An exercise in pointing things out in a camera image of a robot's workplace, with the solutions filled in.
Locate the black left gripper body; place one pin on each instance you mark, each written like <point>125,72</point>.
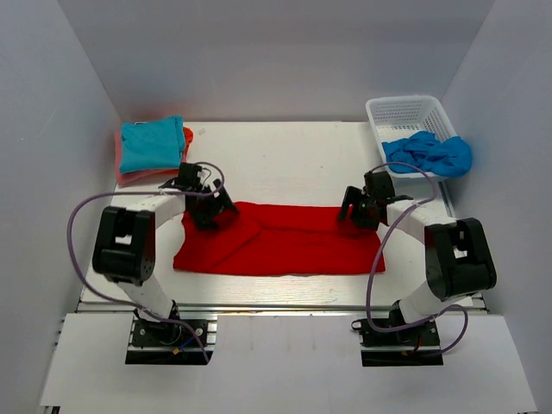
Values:
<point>209,206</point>

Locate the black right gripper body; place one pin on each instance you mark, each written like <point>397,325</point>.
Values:
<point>361,213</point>

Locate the red t shirt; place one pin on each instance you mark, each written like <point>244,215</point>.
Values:
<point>277,240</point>

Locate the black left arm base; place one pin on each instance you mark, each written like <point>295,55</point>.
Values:
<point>153,343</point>

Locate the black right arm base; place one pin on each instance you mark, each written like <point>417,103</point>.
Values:
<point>415,347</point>

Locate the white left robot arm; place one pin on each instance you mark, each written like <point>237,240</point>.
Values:
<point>125,248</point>

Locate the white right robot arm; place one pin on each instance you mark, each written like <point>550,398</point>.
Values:
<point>457,258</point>

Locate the folded orange t shirt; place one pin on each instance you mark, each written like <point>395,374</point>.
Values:
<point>177,139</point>

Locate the folded teal t shirt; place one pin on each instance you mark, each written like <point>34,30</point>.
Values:
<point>152,145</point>

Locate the folded pink t shirt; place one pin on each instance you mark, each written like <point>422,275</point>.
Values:
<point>124,179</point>

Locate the white plastic basket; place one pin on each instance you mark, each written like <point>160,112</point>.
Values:
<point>393,118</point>

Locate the crumpled blue t shirt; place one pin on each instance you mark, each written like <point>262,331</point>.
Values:
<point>451,158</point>

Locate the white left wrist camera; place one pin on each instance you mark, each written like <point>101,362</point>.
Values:
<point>205,175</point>

